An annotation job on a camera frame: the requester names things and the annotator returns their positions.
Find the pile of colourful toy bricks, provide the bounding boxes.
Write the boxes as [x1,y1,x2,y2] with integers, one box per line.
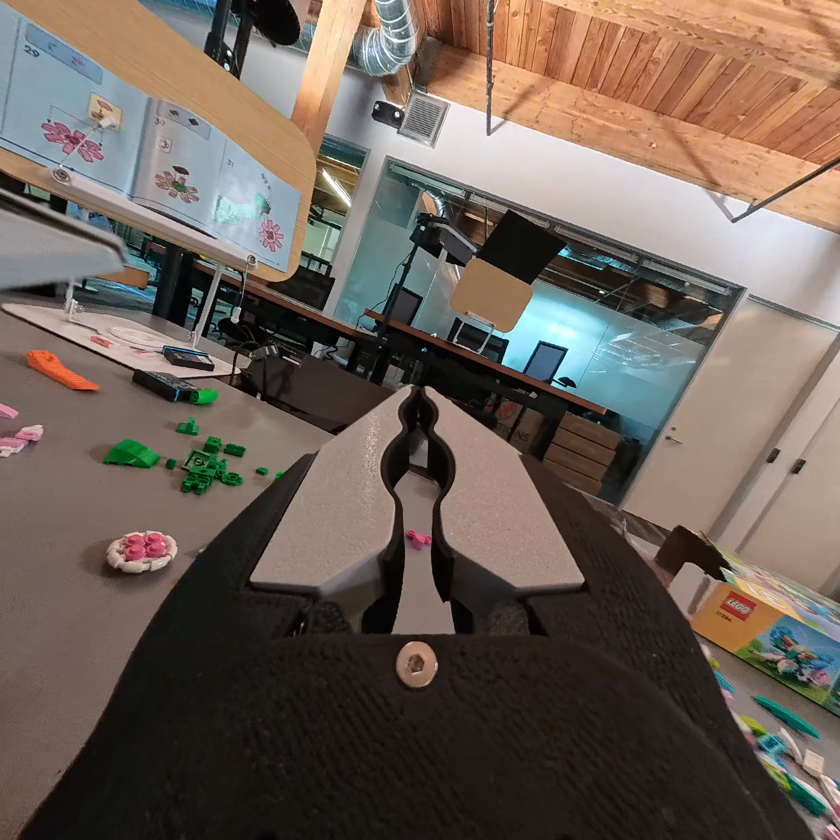
[701,646,840,823]

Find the yellow cardboard toy box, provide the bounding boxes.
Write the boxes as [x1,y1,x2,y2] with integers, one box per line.
[655,525,840,718]

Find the white door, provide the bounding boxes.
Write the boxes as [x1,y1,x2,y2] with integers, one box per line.
[714,364,840,593]
[622,294,840,534]

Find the silver ceiling duct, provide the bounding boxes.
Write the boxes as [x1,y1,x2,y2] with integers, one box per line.
[350,0,422,77]

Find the glass wall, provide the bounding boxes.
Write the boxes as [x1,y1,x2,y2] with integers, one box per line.
[333,156,747,508]

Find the stacked cardboard boxes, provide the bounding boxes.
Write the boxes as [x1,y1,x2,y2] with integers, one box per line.
[543,412,622,497]

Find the round white plate magenta studs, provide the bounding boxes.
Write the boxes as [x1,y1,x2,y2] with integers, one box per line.
[105,530,179,576]

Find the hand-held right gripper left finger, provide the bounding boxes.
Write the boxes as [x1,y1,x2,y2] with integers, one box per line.
[249,386,421,634]

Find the wooden ceiling beam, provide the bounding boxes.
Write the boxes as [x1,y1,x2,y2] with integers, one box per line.
[290,0,368,153]
[425,45,840,235]

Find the orange brick separator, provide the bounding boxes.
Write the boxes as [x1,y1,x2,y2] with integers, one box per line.
[25,349,101,393]

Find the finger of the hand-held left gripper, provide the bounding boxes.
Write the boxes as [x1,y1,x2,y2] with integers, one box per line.
[0,205,130,291]

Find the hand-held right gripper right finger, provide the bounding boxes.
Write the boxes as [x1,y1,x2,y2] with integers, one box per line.
[423,387,586,634]

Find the grey desk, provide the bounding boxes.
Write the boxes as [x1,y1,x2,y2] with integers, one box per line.
[0,292,840,840]

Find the dark computer monitor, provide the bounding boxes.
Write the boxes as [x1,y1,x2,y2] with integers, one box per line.
[524,340,570,386]
[382,286,425,327]

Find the black office chair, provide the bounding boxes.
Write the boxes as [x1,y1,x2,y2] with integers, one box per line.
[269,266,337,312]
[238,353,403,435]

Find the black camera on tripod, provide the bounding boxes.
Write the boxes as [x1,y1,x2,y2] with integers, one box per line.
[371,212,480,385]

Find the small black box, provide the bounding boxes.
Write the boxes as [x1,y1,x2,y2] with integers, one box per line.
[162,346,216,373]
[131,369,196,403]

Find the black ceiling-mounted unit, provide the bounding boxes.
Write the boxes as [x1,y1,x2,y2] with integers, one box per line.
[202,0,304,74]

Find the beige rounded panel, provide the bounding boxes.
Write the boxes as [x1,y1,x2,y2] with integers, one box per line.
[449,257,534,333]

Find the group of green toy bricks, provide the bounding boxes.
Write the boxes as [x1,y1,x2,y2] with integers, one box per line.
[103,416,285,497]

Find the wall air vent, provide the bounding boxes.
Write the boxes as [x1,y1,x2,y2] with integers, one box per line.
[396,91,452,150]

